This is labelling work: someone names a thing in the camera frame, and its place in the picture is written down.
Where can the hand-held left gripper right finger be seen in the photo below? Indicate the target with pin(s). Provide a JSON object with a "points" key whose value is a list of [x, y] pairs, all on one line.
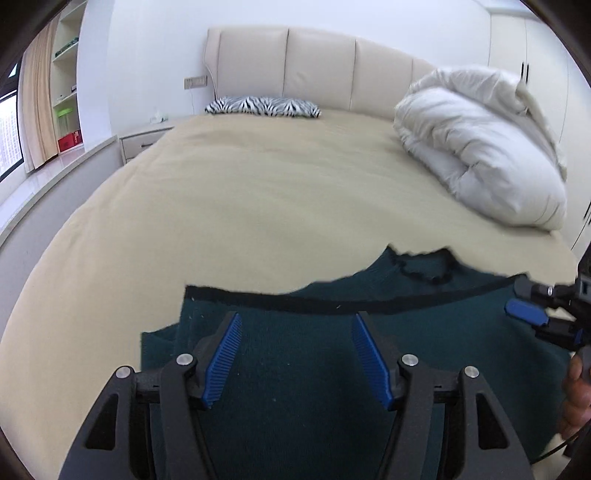
{"points": [[371, 360]]}

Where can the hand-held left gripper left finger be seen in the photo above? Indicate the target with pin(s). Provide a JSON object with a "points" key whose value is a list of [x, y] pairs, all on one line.
{"points": [[224, 360]]}

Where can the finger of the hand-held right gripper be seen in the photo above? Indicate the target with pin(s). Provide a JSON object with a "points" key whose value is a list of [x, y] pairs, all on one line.
{"points": [[526, 311], [531, 287]]}

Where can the dark green sweater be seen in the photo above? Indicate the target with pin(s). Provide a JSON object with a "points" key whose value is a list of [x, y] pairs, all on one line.
{"points": [[295, 360]]}

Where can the person's right hand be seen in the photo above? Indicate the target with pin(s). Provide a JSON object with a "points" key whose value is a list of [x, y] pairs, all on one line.
{"points": [[577, 397]]}

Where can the white folded duvet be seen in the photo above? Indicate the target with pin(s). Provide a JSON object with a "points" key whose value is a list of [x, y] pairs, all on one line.
{"points": [[480, 147]]}

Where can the beige bed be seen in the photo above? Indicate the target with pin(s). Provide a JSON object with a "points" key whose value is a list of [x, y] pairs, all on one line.
{"points": [[258, 198]]}

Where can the white wardrobe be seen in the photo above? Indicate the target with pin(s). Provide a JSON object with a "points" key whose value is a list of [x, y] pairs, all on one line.
{"points": [[535, 60]]}

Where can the white nightstand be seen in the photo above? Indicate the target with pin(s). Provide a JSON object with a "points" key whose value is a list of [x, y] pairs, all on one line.
{"points": [[138, 143]]}

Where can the white window ledge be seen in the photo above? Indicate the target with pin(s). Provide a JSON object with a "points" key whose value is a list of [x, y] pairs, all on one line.
{"points": [[41, 198]]}

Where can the small white nightstand item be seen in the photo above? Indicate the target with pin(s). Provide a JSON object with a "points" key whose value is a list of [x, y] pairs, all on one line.
{"points": [[159, 118]]}

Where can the zebra print pillow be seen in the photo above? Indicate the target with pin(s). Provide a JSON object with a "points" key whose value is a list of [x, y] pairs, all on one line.
{"points": [[263, 106]]}

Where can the red box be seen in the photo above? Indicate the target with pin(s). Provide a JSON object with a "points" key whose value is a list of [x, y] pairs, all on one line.
{"points": [[70, 141]]}

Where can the green lidded container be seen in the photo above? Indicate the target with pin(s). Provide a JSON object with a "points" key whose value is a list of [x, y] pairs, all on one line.
{"points": [[63, 121]]}

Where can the cream padded headboard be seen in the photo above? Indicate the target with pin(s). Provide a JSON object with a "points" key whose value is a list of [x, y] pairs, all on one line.
{"points": [[318, 64]]}

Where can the black framed window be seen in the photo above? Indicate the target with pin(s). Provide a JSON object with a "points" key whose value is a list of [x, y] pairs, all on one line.
{"points": [[9, 134]]}

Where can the beige curtain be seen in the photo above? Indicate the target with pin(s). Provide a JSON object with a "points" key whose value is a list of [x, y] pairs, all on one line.
{"points": [[39, 101]]}

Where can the wall switch panel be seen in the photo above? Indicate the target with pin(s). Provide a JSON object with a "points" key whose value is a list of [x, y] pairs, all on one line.
{"points": [[195, 82]]}

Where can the white wall shelf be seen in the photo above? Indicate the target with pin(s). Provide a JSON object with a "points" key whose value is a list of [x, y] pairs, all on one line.
{"points": [[67, 74]]}

